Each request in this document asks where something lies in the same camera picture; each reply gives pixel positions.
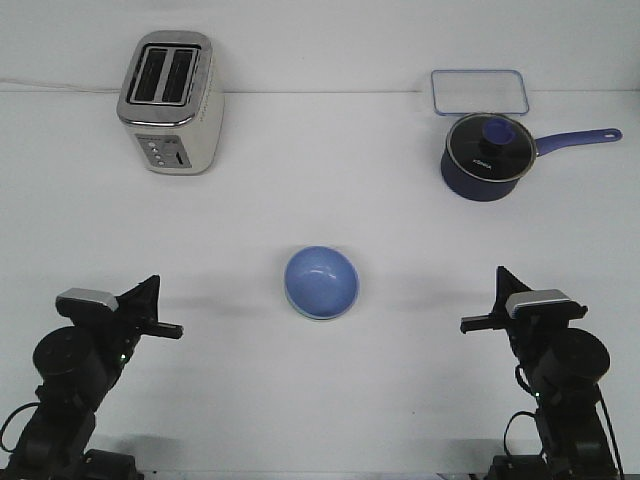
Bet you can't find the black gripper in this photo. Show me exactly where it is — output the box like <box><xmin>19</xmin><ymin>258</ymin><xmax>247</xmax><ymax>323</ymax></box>
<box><xmin>59</xmin><ymin>275</ymin><xmax>183</xmax><ymax>373</ymax></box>
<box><xmin>460</xmin><ymin>266</ymin><xmax>586</xmax><ymax>368</ymax></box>

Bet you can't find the green bowl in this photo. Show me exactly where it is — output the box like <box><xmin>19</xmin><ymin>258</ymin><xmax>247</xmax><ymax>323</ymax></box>
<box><xmin>286</xmin><ymin>293</ymin><xmax>358</xmax><ymax>321</ymax></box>

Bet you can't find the blue bowl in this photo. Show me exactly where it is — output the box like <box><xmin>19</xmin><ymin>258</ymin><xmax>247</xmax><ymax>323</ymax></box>
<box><xmin>283</xmin><ymin>246</ymin><xmax>360</xmax><ymax>297</ymax></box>

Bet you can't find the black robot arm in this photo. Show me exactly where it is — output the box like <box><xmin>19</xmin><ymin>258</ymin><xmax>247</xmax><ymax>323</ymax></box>
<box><xmin>460</xmin><ymin>266</ymin><xmax>624</xmax><ymax>479</ymax></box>
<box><xmin>1</xmin><ymin>275</ymin><xmax>184</xmax><ymax>479</ymax></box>

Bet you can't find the dark blue saucepan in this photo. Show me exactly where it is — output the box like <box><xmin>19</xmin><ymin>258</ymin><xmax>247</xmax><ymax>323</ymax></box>
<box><xmin>441</xmin><ymin>127</ymin><xmax>623</xmax><ymax>202</ymax></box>

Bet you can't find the glass pot lid blue knob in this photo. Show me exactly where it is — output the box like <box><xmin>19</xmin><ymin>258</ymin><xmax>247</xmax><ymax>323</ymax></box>
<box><xmin>445</xmin><ymin>113</ymin><xmax>537</xmax><ymax>182</ymax></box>

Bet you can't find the silver two-slot toaster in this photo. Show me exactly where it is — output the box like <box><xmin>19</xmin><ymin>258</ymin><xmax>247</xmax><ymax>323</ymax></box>
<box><xmin>116</xmin><ymin>30</ymin><xmax>225</xmax><ymax>176</ymax></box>

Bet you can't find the clear blue-rimmed container lid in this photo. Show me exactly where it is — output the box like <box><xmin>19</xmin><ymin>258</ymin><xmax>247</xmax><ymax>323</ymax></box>
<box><xmin>430</xmin><ymin>69</ymin><xmax>530</xmax><ymax>116</ymax></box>

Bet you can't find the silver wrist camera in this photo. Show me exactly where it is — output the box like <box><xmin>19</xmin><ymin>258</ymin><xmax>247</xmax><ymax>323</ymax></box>
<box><xmin>505</xmin><ymin>289</ymin><xmax>571</xmax><ymax>319</ymax></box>
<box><xmin>55</xmin><ymin>288</ymin><xmax>118</xmax><ymax>311</ymax></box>

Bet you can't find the white toaster power cord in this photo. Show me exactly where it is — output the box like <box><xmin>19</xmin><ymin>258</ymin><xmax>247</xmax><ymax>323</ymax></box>
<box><xmin>0</xmin><ymin>75</ymin><xmax>124</xmax><ymax>94</ymax></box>

